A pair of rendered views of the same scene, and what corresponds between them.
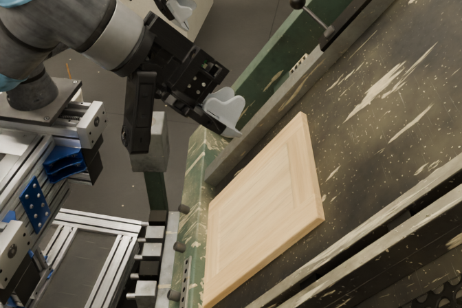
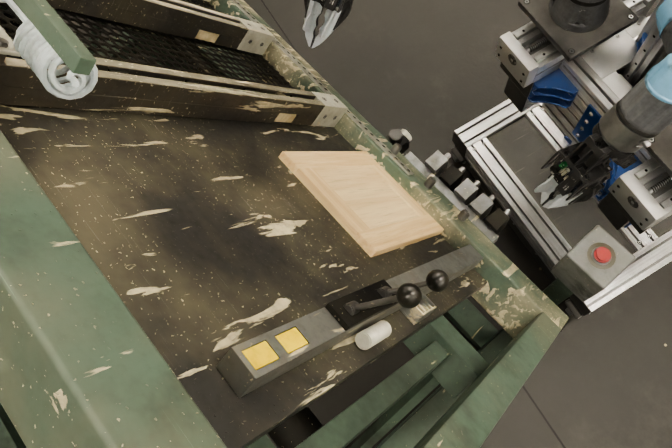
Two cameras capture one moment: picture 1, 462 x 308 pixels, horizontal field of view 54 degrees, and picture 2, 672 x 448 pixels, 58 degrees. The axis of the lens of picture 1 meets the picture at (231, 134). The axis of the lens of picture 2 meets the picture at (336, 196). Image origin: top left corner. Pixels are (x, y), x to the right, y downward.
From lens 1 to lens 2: 1.28 m
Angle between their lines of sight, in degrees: 68
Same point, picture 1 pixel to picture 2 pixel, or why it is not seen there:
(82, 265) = (585, 228)
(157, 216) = (496, 217)
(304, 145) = (341, 212)
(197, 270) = (392, 167)
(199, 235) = (419, 192)
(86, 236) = not seen: hidden behind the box
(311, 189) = (302, 171)
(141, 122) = not seen: outside the picture
